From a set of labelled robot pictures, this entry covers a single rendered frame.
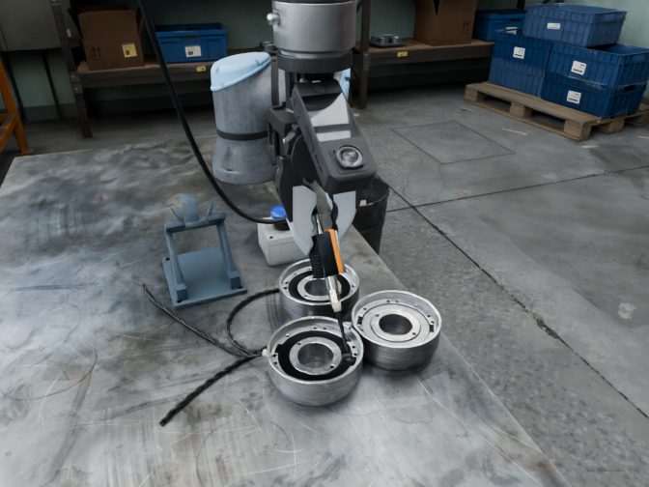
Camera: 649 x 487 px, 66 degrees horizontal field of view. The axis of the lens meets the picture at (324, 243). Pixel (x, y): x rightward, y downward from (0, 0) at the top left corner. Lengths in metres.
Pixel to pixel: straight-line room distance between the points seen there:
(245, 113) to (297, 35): 0.54
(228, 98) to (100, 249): 0.36
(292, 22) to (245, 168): 0.58
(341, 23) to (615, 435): 1.50
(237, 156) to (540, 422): 1.18
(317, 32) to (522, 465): 0.43
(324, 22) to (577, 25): 3.85
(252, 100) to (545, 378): 1.31
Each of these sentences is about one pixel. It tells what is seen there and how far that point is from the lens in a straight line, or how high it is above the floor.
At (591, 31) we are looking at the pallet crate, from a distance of 4.23.
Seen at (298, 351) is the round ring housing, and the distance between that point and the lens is 0.57.
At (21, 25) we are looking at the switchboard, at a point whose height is 0.72.
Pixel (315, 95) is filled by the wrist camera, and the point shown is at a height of 1.10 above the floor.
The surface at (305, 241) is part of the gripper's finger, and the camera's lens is 0.54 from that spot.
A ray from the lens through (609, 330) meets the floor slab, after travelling 2.13.
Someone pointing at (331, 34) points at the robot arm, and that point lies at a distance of 0.46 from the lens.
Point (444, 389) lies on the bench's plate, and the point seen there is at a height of 0.80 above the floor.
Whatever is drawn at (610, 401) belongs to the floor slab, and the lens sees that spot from 1.85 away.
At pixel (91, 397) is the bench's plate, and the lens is 0.61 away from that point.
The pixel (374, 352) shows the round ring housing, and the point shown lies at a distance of 0.57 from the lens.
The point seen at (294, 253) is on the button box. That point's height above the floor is 0.81.
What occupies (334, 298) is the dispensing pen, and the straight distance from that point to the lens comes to 0.55.
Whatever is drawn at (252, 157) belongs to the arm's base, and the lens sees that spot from 1.01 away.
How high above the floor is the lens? 1.22
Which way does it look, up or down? 31 degrees down
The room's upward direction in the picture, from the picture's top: straight up
